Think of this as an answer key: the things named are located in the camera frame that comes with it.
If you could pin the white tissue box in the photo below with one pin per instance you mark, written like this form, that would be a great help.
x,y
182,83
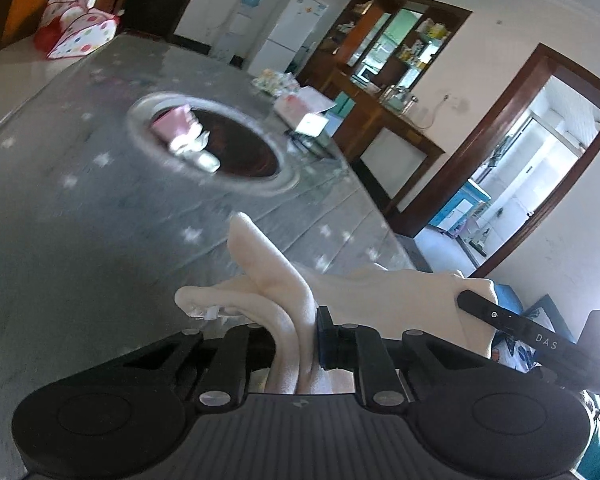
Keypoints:
x,y
295,105

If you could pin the polka dot play tent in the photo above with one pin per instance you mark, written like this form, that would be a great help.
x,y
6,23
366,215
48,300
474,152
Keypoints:
x,y
80,30

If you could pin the blue sofa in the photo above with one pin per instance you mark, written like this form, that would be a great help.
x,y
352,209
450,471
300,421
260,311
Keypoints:
x,y
507,300

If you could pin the white refrigerator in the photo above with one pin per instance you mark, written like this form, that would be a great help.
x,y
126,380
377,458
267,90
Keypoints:
x,y
287,35

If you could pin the blue cabinet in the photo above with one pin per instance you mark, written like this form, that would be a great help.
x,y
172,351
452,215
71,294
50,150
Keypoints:
x,y
460,210

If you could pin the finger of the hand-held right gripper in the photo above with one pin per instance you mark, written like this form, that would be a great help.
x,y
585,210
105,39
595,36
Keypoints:
x,y
490,314

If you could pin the white water dispenser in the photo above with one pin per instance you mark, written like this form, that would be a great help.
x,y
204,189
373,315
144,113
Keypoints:
x,y
240,25

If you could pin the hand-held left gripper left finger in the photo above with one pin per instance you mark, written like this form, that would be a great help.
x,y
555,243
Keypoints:
x,y
250,345

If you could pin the cream garment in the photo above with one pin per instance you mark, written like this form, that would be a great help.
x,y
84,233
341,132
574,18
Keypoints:
x,y
380,300

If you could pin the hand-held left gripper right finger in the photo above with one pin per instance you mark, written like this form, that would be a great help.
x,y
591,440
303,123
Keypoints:
x,y
324,342

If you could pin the wooden door frame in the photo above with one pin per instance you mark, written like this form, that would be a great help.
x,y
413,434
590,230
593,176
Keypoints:
x,y
485,140

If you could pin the patterned small cloth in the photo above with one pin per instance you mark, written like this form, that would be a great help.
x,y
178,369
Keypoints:
x,y
275,81

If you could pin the dark wooden display cabinet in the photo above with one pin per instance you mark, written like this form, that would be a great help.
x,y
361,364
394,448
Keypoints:
x,y
370,25

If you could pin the grey quilted star blanket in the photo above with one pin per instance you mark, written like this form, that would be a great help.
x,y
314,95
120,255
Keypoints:
x,y
80,210

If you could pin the dark wooden console table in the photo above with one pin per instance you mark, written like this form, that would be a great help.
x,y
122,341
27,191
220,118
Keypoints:
x,y
405,135

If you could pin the small pink sock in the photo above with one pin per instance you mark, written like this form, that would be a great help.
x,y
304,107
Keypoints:
x,y
172,122

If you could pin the teal box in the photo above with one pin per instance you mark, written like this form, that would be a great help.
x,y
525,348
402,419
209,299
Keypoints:
x,y
342,110

